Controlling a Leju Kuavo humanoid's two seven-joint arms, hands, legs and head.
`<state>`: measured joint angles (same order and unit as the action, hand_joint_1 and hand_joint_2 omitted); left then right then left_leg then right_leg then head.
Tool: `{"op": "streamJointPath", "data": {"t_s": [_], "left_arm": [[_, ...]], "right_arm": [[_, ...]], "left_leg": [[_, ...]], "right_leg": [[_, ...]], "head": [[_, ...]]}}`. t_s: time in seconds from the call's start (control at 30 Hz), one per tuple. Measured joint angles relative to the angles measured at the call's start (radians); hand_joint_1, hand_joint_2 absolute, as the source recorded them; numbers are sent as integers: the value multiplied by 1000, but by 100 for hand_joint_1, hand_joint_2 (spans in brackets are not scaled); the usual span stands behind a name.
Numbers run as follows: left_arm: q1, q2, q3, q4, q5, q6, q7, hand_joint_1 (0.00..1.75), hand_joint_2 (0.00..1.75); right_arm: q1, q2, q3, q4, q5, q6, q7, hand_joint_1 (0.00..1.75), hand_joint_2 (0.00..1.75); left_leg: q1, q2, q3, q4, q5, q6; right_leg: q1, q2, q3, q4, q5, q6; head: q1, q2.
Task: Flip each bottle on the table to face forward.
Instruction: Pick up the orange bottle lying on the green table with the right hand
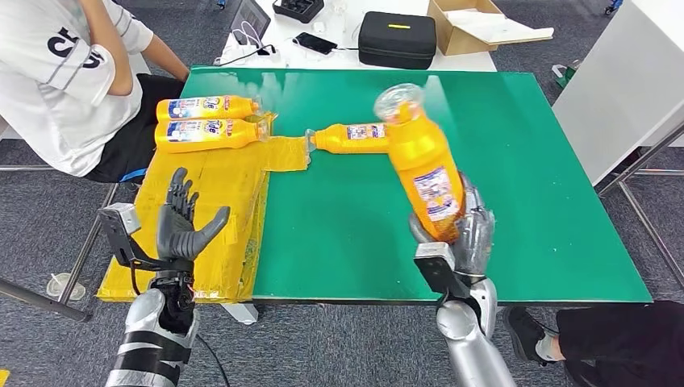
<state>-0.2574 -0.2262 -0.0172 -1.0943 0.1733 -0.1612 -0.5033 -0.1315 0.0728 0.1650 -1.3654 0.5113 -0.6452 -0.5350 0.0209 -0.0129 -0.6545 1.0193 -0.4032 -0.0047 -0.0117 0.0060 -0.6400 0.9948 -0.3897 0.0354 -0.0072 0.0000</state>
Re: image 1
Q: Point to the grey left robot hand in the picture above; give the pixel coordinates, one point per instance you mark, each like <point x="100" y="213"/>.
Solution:
<point x="176" y="240"/>

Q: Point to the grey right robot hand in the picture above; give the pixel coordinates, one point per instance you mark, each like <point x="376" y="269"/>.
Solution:
<point x="475" y="240"/>

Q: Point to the orange detergent bottle clear cap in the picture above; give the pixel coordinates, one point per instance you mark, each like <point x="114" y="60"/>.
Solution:
<point x="240" y="136"/>
<point x="336" y="141"/>
<point x="422" y="155"/>
<point x="240" y="107"/>

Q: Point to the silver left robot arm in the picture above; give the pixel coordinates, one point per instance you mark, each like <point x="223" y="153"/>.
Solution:
<point x="149" y="342"/>

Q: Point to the person's left forearm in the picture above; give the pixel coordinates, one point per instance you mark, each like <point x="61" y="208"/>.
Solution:
<point x="168" y="59"/>

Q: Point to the person's right forearm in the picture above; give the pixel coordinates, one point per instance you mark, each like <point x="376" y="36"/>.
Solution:
<point x="107" y="48"/>

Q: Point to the white table foot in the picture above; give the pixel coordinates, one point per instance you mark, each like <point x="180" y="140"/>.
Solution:
<point x="240" y="315"/>

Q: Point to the clear plastic lid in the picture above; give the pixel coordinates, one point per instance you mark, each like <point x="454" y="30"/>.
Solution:
<point x="64" y="291"/>

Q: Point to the person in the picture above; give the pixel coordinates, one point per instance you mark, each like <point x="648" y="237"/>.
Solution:
<point x="42" y="107"/>
<point x="614" y="336"/>

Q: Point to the green and white object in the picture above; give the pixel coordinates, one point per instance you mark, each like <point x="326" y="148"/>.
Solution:
<point x="565" y="77"/>

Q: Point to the brown cardboard box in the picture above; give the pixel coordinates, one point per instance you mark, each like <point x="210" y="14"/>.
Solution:
<point x="455" y="45"/>

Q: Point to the white power strip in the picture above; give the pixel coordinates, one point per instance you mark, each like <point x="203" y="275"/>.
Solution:
<point x="241" y="55"/>

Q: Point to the black zip carrying case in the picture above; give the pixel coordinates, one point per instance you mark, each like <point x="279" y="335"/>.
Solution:
<point x="398" y="45"/>

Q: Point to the white cabinet panel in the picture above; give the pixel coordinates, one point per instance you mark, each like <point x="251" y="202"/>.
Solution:
<point x="614" y="80"/>

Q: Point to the white sheet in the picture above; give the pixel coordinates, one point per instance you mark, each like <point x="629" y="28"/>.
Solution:
<point x="499" y="29"/>

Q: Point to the small yellow object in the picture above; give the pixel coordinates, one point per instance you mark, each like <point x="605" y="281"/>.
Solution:
<point x="3" y="380"/>

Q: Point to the white table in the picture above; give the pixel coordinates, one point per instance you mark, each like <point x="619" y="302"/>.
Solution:
<point x="316" y="63"/>

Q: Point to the dark tablet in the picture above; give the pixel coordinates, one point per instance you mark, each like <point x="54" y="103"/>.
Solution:
<point x="252" y="18"/>

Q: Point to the black smartphone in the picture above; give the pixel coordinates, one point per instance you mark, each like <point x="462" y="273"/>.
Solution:
<point x="315" y="44"/>

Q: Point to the black compartment tray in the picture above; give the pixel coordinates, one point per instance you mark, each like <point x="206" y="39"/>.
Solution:
<point x="298" y="9"/>

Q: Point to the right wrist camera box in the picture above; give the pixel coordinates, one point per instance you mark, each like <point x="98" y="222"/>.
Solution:
<point x="435" y="270"/>

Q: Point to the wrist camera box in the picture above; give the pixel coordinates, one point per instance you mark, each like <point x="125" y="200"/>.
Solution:
<point x="435" y="270"/>
<point x="123" y="221"/>

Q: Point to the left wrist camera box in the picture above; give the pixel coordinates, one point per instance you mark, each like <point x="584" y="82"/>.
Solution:
<point x="123" y="221"/>

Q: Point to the grey metal tube frame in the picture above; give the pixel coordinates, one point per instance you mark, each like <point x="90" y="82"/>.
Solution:
<point x="641" y="159"/>
<point x="84" y="251"/>

